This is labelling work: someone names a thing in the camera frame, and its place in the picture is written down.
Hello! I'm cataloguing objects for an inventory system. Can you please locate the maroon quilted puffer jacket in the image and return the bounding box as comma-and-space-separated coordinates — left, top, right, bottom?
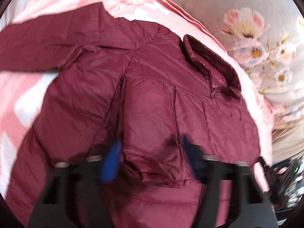
1, 3, 260, 227

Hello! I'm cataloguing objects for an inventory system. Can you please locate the pink patterned blanket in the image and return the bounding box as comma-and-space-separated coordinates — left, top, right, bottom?
1, 0, 273, 196

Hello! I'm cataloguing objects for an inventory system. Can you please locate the grey floral bed cover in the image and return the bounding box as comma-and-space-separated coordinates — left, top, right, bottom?
173, 0, 303, 162

